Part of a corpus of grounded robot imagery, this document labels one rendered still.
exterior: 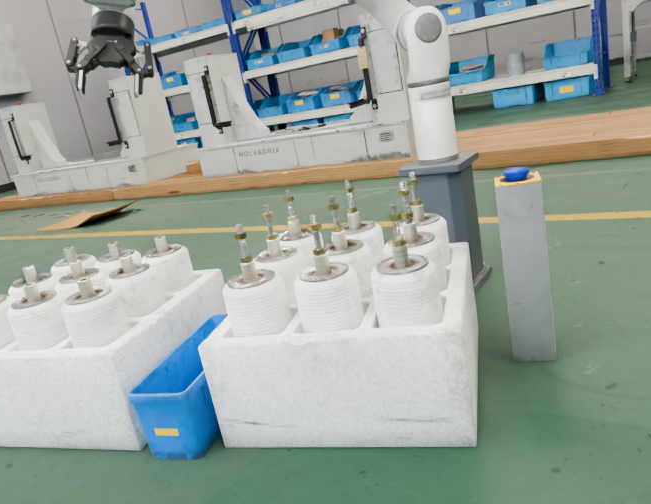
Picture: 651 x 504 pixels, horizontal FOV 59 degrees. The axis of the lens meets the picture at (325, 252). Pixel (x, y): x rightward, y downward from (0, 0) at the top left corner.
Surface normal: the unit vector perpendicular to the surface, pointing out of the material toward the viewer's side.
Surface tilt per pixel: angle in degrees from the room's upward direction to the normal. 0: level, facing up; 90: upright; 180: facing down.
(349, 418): 90
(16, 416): 90
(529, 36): 90
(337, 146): 90
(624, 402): 0
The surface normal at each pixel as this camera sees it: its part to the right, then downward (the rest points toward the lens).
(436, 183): -0.51, 0.33
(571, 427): -0.18, -0.94
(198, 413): 0.95, -0.06
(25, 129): 0.84, 0.00
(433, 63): 0.22, 0.23
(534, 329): -0.25, 0.32
